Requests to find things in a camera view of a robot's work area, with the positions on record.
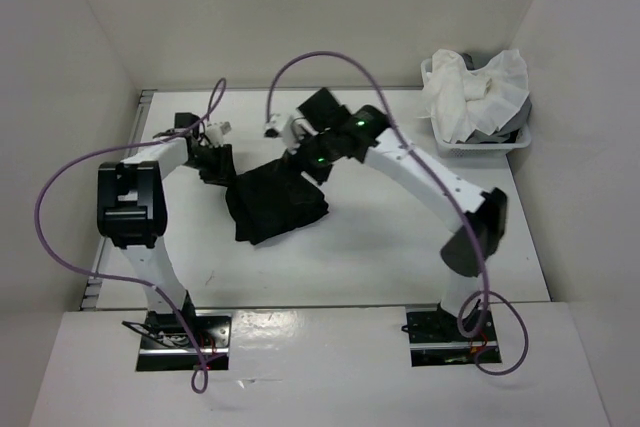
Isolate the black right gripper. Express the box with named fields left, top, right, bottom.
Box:
left=273, top=123, right=340, bottom=204

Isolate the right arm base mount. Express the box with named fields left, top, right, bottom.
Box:
left=401, top=305, right=501, bottom=367

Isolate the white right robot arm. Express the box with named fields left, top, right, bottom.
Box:
left=270, top=88, right=508, bottom=340

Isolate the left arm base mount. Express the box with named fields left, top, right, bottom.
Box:
left=121, top=312, right=231, bottom=372

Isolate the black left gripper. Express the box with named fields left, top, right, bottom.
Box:
left=184, top=142, right=241, bottom=187

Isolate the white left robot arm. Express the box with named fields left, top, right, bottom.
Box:
left=97, top=113, right=236, bottom=347

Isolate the white plastic laundry basket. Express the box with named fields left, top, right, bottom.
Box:
left=420, top=57, right=532, bottom=158

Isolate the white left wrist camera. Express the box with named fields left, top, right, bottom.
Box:
left=203, top=121, right=232, bottom=147

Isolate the black pleated skirt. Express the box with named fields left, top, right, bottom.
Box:
left=225, top=159, right=329, bottom=246

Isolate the white crumpled cloth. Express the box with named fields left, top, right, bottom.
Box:
left=414, top=48, right=530, bottom=143

